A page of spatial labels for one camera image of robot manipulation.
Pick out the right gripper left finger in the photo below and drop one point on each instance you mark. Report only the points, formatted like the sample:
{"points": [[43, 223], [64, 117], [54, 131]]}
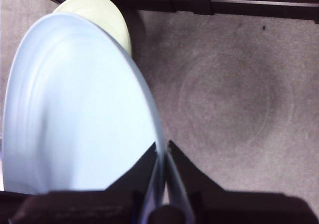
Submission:
{"points": [[99, 206]]}

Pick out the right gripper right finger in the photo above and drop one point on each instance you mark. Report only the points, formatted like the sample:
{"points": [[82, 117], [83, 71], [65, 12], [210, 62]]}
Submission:
{"points": [[236, 206]]}

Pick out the light blue round plate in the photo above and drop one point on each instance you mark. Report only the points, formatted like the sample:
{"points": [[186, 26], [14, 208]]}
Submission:
{"points": [[74, 104]]}

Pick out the pale green round plate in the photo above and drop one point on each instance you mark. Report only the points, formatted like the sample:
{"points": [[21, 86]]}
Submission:
{"points": [[104, 15]]}

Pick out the black plastic plate rack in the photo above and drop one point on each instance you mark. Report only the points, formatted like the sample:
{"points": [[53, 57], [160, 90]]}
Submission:
{"points": [[224, 0]]}

